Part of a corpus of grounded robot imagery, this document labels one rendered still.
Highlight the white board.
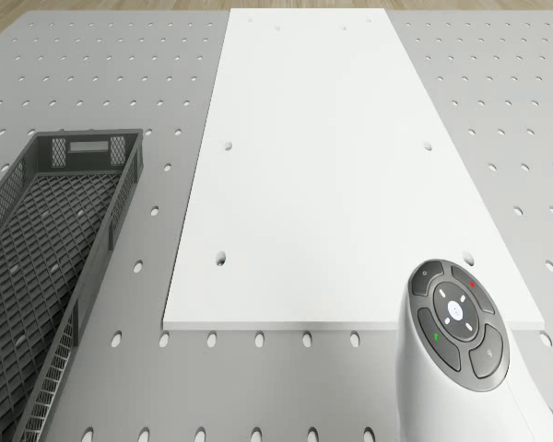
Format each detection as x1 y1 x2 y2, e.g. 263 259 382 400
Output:
161 7 547 332

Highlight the dark grey basket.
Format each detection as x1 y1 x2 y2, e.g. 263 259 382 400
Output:
0 128 146 442

